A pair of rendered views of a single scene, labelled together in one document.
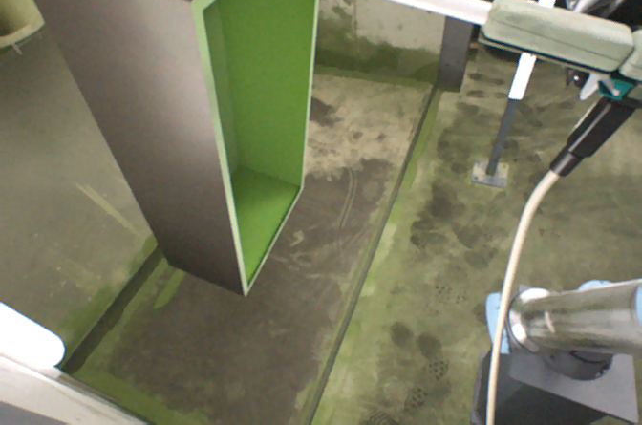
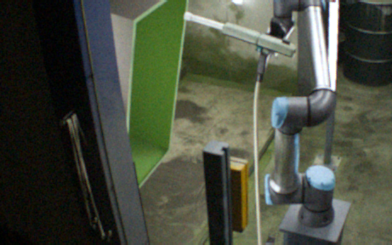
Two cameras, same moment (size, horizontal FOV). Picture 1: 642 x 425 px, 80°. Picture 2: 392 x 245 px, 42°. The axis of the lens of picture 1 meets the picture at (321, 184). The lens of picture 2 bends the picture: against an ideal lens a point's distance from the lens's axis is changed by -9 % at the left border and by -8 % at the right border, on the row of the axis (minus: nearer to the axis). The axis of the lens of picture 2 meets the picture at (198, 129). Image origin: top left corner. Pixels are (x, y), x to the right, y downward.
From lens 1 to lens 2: 1.76 m
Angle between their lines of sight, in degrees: 14
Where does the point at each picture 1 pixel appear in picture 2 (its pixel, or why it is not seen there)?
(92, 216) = not seen: hidden behind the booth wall
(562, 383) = (304, 229)
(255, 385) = not seen: outside the picture
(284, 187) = (156, 149)
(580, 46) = (245, 36)
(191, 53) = (128, 37)
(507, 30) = (227, 31)
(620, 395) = (332, 232)
